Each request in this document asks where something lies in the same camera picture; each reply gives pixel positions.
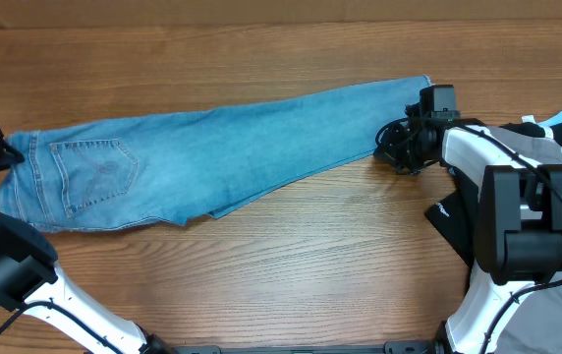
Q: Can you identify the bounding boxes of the light blue denim jeans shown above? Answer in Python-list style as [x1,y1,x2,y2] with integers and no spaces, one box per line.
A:
[0,76,430,232]

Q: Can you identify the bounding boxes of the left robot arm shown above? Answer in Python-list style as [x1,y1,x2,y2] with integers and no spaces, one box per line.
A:
[0,128,174,353]

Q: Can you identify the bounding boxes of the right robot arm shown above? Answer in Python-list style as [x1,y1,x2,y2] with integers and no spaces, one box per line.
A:
[373,85,562,353]

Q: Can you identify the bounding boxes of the black garment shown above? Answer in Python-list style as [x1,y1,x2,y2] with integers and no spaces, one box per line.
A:
[424,167,478,267]

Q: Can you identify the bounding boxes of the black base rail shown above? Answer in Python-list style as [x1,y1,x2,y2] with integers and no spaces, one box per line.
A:
[144,340,450,354]

